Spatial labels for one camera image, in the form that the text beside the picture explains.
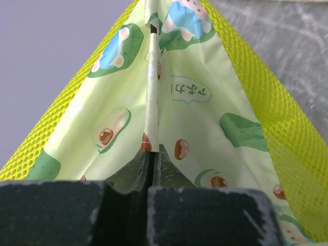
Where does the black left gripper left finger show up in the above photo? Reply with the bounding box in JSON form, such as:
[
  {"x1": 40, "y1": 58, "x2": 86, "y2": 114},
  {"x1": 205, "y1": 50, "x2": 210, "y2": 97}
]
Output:
[{"x1": 1, "y1": 153, "x2": 151, "y2": 245}]

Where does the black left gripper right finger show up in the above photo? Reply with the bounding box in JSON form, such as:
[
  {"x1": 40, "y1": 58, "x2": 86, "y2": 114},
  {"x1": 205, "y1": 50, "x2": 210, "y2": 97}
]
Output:
[{"x1": 147, "y1": 145, "x2": 283, "y2": 245}]

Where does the green patterned pet tent fabric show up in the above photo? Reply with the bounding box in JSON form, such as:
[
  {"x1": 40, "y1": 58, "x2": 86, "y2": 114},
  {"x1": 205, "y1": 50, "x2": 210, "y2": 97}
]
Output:
[{"x1": 1, "y1": 1, "x2": 327, "y2": 245}]

